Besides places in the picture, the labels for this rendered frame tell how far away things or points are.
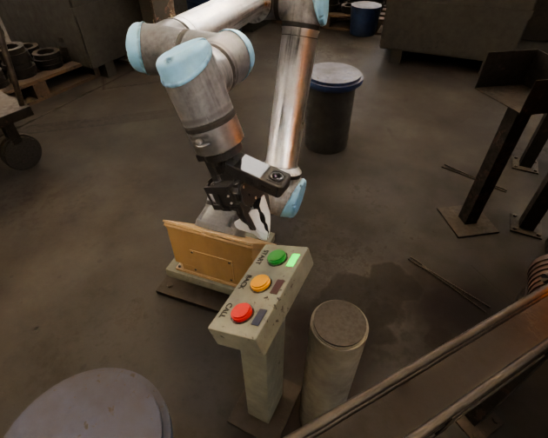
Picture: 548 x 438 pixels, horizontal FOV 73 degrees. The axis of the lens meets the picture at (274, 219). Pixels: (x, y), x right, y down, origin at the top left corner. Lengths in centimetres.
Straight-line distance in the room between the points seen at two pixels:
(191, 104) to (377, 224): 133
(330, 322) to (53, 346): 105
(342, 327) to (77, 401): 55
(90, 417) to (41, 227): 129
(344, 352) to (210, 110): 51
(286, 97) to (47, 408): 99
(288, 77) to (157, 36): 54
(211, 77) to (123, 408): 64
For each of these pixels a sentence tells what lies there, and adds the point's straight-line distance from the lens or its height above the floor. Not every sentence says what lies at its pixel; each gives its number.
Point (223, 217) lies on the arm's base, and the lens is 131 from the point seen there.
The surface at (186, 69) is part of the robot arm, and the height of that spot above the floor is 99.
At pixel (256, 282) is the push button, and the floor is 61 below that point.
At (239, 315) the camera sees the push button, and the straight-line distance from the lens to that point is 69.
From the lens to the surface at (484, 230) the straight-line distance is 194.
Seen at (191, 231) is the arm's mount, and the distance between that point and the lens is 123.
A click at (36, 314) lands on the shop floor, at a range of 167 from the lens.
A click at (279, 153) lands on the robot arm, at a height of 52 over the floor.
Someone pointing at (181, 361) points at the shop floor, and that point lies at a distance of 137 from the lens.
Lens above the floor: 120
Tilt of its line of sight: 43 degrees down
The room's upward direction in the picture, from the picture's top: straight up
